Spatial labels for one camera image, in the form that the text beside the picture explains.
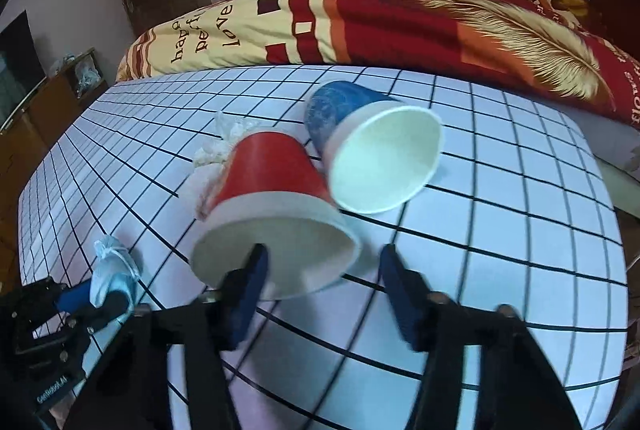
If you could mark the blue paper cup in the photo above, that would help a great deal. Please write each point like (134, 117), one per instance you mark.
(330, 110)

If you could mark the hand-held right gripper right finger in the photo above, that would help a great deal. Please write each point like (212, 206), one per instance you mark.
(402, 305)

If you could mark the red paper cup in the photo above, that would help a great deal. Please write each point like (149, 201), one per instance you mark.
(270, 175)

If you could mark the plastic bags on cabinet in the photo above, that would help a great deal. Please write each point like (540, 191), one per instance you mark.
(85, 75)

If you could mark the brown wooden cabinet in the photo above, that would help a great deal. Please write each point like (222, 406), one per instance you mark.
(47, 120)

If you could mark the white grid-pattern sheet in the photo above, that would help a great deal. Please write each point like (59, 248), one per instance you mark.
(500, 210)

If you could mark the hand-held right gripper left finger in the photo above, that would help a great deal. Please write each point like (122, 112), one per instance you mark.
(247, 297)

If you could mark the light blue face mask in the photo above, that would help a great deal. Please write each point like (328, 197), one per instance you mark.
(112, 270)

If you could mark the red and yellow feather quilt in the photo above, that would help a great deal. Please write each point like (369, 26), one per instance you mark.
(400, 25)

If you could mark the black television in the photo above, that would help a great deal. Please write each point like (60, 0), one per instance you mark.
(17, 70)

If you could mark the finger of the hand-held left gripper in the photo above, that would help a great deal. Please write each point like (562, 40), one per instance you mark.
(75, 299)
(107, 307)

